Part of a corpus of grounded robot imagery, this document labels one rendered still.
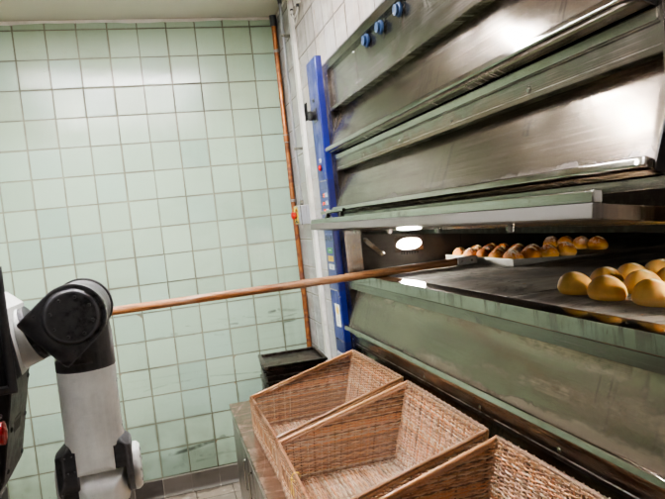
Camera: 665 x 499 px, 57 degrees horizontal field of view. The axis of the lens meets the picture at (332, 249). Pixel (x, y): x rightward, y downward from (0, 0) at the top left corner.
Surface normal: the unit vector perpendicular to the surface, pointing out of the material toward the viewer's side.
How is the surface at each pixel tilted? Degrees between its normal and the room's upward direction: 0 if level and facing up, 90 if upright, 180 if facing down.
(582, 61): 90
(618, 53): 90
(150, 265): 90
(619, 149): 70
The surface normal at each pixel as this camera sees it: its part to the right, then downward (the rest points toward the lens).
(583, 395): -0.93, -0.23
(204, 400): 0.27, 0.02
